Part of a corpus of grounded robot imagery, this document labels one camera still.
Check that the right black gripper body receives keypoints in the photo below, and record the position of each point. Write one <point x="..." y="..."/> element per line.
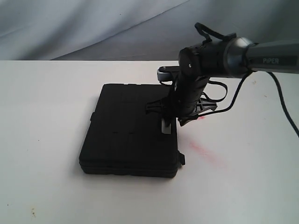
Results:
<point x="184" y="100"/>

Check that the grey backdrop cloth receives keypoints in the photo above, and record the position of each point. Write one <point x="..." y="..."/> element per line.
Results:
<point x="134" y="29"/>

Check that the right silver black robot arm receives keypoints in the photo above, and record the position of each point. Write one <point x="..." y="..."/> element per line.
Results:
<point x="231" y="57"/>

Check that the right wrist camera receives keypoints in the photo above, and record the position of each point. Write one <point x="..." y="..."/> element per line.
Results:
<point x="167" y="73"/>

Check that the black plastic tool case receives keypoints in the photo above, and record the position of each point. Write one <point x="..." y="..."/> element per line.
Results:
<point x="122" y="139"/>

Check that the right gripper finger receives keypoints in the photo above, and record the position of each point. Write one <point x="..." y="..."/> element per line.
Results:
<point x="167" y="119"/>

